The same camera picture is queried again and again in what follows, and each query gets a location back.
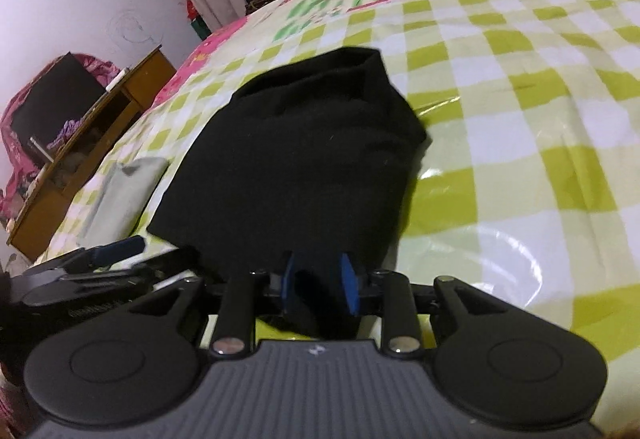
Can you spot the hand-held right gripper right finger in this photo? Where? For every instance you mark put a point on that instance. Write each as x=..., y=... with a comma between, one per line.
x=348, y=286

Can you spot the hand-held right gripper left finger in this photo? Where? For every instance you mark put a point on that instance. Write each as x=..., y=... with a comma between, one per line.
x=287, y=286

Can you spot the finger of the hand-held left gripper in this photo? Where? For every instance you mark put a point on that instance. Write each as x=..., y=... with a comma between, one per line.
x=170, y=261
x=120, y=249

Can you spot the dark knit pants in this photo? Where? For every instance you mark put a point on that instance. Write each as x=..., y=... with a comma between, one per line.
x=300, y=159

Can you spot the grey folded cloth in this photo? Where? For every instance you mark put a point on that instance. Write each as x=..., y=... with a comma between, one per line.
x=125, y=191

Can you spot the wooden desk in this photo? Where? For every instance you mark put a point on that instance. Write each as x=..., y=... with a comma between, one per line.
x=95, y=139

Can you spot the green checked plastic sheet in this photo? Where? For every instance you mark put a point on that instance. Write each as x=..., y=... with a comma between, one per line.
x=525, y=129

